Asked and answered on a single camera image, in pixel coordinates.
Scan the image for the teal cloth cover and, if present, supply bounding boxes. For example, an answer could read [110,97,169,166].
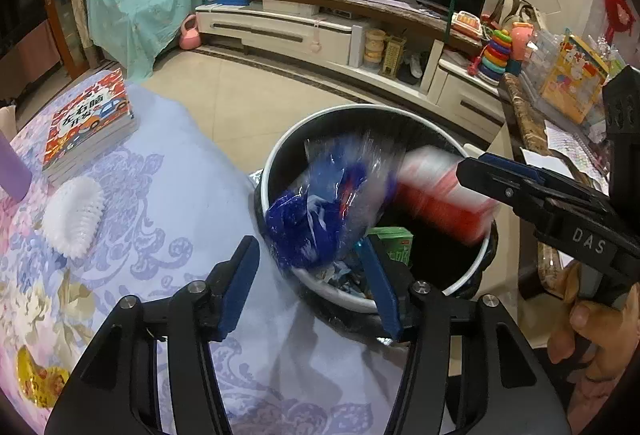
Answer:
[85,0,207,83]

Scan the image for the rainbow stacking rings toy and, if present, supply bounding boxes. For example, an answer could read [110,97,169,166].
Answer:
[477,29,513,80]

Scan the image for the black bin with white rim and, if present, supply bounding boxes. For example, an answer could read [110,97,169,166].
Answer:
[250,104,501,343]

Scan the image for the white paper sheet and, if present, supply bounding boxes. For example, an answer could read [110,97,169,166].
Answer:
[520,147,586,186]

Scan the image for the metal grater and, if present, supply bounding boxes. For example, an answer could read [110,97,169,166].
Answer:
[381,36,407,78]

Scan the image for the white television cabinet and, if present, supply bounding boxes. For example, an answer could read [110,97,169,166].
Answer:
[194,0,508,143]

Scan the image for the marble top side table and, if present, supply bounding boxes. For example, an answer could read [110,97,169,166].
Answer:
[497,74,640,301]

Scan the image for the yellow cartoon picture box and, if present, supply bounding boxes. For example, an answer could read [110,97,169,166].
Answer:
[537,34,611,126]

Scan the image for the printed notebook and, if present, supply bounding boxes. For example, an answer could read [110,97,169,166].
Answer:
[545,122,611,180]

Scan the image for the red white carton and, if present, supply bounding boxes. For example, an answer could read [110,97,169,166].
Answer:
[395,146,497,246]

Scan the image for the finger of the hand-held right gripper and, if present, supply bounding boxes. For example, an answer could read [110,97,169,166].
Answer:
[456,158,546,228]
[479,154,608,206]

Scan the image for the pink kettlebell toy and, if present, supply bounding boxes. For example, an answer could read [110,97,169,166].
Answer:
[178,14,202,50]

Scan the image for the yellow snack packet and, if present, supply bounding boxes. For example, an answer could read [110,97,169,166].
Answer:
[16,346,70,410]

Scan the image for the clear plastic storage boxes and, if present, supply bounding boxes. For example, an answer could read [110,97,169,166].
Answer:
[520,27,566,100]

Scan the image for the person's right hand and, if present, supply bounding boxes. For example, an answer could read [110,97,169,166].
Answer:
[547,262,640,383]

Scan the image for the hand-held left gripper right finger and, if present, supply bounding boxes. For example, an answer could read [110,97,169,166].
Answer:
[359,235,572,435]

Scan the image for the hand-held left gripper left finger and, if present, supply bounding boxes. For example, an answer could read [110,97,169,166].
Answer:
[44,235,261,435]

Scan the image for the blue white plastic wrapper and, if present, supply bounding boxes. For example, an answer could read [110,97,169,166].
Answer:
[264,132,403,272]

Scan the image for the green carton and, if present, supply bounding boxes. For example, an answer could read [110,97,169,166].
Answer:
[369,226,417,268]

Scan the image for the person's right forearm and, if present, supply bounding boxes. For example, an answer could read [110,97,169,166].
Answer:
[567,375,633,431]

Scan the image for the purple bottle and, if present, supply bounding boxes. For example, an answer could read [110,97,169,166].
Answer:
[0,132,32,203]

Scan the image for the picture book stack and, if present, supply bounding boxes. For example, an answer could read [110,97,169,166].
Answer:
[41,67,140,188]

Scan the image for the red toy cash register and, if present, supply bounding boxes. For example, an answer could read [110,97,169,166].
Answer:
[451,11,483,38]

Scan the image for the striped bag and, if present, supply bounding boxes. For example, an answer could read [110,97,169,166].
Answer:
[487,0,548,33]

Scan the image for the white scrub brush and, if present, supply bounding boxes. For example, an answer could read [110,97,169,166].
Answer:
[41,176,107,260]

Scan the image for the stacked round containers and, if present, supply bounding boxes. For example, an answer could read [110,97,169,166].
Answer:
[362,28,387,66]

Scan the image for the red paper wall decoration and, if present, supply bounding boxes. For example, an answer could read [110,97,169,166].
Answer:
[602,0,632,38]

